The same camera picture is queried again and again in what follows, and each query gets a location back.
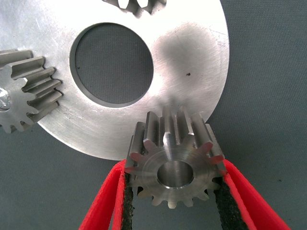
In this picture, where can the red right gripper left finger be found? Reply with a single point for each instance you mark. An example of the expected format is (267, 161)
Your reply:
(103, 206)

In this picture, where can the dark grey table cloth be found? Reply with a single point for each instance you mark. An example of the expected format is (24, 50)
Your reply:
(263, 95)

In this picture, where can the round metal carrier plate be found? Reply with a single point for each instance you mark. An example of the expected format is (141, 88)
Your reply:
(192, 60)

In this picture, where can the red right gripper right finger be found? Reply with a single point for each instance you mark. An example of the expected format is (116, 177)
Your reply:
(251, 206)

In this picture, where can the small steel planetary gear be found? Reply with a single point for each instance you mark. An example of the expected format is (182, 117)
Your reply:
(134, 7)
(36, 79)
(148, 167)

